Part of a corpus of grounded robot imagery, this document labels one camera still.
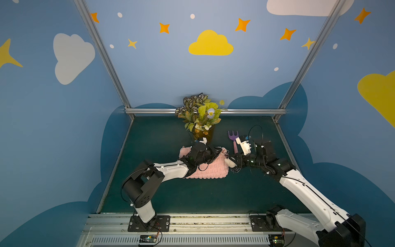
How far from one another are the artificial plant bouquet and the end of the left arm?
6.8 inches

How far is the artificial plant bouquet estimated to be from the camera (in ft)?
2.98

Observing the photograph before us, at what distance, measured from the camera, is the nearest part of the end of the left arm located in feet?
2.24
